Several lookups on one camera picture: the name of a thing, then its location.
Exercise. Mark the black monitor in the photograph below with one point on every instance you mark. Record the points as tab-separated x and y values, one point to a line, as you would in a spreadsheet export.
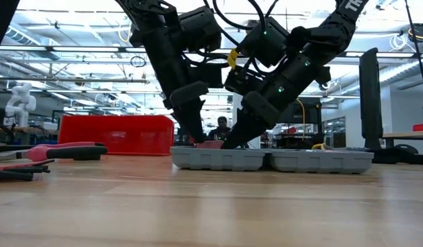
309	113

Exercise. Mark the yellow tape tag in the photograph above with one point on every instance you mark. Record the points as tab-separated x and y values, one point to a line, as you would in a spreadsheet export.
232	58

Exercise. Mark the red plastic bin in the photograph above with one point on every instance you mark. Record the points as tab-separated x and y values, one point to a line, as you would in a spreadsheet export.
115	133
422	127

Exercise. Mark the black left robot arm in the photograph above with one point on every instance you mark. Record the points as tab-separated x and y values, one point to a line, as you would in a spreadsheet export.
156	13

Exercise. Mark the wooden workbench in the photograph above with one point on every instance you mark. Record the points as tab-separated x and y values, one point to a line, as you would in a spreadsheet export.
407	134

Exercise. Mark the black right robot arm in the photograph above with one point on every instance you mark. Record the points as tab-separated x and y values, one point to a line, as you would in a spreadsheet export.
335	27

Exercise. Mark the red black hex key set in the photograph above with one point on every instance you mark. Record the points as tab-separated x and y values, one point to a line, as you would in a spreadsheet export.
19	171

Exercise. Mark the grey and black work glove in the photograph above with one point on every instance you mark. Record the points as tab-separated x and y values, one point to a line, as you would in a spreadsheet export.
397	152

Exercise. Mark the thin black pole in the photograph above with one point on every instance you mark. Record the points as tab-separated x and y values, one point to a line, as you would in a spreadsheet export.
417	51

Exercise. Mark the white building column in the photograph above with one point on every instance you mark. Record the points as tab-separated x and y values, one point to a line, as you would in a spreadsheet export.
237	103

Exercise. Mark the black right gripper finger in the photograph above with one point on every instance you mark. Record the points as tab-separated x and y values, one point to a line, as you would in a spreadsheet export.
256	113

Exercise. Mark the cluttered workbench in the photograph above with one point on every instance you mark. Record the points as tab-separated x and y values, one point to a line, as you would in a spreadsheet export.
26	130

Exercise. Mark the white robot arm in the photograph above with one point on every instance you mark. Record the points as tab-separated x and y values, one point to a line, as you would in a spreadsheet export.
21	103

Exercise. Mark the person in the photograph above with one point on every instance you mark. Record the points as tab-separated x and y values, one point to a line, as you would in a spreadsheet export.
221	130

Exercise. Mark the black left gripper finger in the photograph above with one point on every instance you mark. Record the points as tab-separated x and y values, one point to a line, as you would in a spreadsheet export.
191	103

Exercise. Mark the grey-blue plastic tool case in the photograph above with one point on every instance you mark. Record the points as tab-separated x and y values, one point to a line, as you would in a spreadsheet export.
218	159

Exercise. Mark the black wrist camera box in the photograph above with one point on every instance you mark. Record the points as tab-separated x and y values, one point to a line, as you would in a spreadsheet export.
242	80
208	75

